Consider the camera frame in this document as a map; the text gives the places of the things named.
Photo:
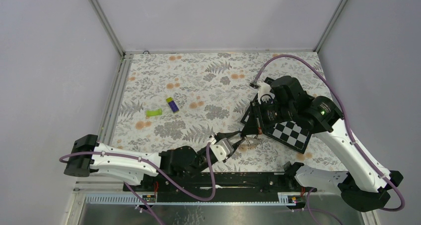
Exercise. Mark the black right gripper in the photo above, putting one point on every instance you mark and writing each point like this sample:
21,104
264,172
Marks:
253,124

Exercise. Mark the black front rail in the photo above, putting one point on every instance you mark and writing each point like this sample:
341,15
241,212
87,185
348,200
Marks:
266,181

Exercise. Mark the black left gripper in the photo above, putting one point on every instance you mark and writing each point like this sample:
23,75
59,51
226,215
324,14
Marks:
221,136

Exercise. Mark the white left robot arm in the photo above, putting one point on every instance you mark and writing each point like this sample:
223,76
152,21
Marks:
88,156

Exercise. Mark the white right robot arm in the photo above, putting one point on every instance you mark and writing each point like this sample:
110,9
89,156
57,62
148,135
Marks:
365,183

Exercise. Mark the purple yellow marker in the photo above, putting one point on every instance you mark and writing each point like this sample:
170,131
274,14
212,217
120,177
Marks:
173,106

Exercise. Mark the black white chessboard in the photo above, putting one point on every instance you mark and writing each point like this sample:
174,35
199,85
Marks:
290,135

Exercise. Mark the green marker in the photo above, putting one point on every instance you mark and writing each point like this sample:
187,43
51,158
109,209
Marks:
152,113

